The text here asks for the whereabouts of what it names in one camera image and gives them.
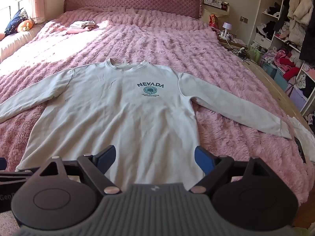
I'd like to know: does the black hanging garment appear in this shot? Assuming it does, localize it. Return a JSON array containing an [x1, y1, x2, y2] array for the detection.
[[273, 0, 315, 62]]

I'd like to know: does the white table lamp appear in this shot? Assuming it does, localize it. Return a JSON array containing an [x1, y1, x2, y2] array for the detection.
[[222, 22, 233, 36]]

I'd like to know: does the orange plush toy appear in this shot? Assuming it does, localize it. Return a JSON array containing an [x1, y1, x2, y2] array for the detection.
[[19, 19, 33, 32]]

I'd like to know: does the white cloth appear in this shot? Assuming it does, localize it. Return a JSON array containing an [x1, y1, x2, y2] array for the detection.
[[289, 117, 315, 163]]

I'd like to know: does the tangle of cables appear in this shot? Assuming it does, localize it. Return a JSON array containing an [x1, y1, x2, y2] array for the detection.
[[230, 48, 249, 59]]

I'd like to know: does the cream bedside shelf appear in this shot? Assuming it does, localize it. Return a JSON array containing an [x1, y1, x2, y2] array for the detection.
[[203, 0, 230, 18]]

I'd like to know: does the blue storage bin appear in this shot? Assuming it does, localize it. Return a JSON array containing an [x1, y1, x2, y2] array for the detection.
[[261, 61, 278, 79]]

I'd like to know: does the purple storage bin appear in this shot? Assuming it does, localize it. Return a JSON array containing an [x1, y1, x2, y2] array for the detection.
[[290, 88, 307, 111]]

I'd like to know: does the red garment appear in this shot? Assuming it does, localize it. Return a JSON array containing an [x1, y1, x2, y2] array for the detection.
[[274, 50, 301, 79]]

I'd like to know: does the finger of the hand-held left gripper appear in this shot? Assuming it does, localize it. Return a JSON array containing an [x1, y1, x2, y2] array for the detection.
[[0, 158, 40, 182]]

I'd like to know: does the wooden bed platform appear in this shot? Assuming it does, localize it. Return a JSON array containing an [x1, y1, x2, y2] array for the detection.
[[219, 37, 310, 128]]

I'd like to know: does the pink curtain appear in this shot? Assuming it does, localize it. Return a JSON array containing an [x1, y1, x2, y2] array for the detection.
[[27, 0, 47, 24]]

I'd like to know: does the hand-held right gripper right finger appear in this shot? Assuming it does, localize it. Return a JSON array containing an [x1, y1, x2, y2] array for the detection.
[[190, 146, 275, 195]]

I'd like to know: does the pink quilted headboard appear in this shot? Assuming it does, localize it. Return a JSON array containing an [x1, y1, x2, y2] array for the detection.
[[64, 0, 203, 20]]

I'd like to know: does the cream hanging coat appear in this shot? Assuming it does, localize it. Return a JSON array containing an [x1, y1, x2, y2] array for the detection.
[[287, 0, 313, 45]]

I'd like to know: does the white printed sweatshirt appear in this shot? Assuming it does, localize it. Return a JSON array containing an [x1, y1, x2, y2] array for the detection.
[[0, 58, 294, 192]]

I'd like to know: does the cream window seat cushion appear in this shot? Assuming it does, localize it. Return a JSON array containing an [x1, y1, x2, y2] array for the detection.
[[0, 23, 46, 63]]

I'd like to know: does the red snack bag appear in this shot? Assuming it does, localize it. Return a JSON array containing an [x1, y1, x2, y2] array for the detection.
[[209, 14, 220, 31]]

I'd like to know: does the green storage bin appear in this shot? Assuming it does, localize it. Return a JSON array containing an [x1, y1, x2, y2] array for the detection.
[[248, 44, 265, 63]]

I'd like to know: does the folded white garment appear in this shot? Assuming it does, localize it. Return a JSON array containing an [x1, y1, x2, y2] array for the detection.
[[69, 20, 96, 29]]

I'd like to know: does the pink fuzzy blanket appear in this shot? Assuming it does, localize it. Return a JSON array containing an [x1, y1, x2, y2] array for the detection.
[[0, 6, 315, 227]]

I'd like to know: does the navy patterned pillow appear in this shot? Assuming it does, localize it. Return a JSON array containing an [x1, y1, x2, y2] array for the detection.
[[4, 9, 31, 33]]

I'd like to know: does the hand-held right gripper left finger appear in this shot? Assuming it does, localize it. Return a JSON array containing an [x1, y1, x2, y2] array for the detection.
[[37, 146, 121, 195]]

